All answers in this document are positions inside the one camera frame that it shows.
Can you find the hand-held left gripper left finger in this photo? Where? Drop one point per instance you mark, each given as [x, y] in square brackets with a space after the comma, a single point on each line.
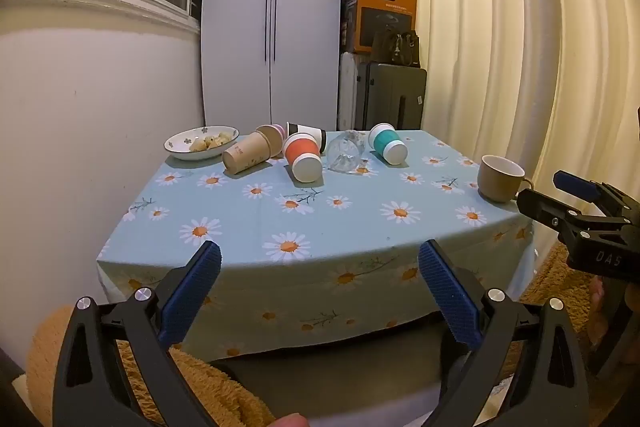
[192, 292]

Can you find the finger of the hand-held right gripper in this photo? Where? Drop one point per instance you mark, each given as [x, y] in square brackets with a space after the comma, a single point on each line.
[545, 207]
[575, 184]

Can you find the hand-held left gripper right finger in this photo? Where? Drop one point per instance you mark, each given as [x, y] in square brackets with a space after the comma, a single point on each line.
[450, 294]

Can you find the brown paper cup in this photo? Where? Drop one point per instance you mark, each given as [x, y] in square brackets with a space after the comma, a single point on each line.
[245, 154]

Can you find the teal and white paper cup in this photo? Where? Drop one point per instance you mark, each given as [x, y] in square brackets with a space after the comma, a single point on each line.
[387, 142]

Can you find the red and white paper cup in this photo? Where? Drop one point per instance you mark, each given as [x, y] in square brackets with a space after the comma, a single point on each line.
[300, 152]

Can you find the clear glass cup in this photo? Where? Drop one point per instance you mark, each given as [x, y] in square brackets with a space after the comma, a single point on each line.
[345, 152]

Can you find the pink paper cup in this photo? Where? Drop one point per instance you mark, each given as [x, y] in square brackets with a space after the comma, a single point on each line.
[279, 130]

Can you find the white and black paper cup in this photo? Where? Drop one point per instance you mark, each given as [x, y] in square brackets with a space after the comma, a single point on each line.
[310, 134]

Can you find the person's right hand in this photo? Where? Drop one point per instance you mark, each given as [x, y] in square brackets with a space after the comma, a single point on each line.
[596, 307]

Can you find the person's left hand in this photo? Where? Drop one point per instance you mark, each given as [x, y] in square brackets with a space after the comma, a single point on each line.
[290, 421]

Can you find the brown shaggy rug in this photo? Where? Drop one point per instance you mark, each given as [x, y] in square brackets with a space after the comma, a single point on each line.
[555, 272]

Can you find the beige ceramic mug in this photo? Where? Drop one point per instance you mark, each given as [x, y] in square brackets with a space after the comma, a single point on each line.
[495, 182]

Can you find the brown plush blanket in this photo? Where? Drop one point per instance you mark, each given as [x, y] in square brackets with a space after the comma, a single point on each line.
[210, 387]

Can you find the blue daisy print tablecloth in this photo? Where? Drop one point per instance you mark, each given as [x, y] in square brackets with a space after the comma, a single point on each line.
[350, 217]

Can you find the white flower print bowl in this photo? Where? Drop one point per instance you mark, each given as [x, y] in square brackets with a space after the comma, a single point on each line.
[177, 147]

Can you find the food pieces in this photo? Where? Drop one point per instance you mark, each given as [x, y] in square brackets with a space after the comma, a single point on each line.
[210, 142]

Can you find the cream curtain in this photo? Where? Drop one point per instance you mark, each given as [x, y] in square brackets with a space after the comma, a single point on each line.
[500, 32]

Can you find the grey suitcase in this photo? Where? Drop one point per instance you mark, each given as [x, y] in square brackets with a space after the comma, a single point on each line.
[390, 97]

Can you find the dark brown handbag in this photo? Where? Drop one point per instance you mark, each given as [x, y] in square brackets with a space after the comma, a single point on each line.
[395, 47]

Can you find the white suitcase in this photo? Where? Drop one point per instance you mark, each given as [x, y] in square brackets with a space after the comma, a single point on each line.
[347, 92]

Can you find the orange cardboard box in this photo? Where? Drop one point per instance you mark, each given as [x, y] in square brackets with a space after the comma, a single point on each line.
[380, 7]

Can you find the white wardrobe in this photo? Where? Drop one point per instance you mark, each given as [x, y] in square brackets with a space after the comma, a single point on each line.
[240, 32]

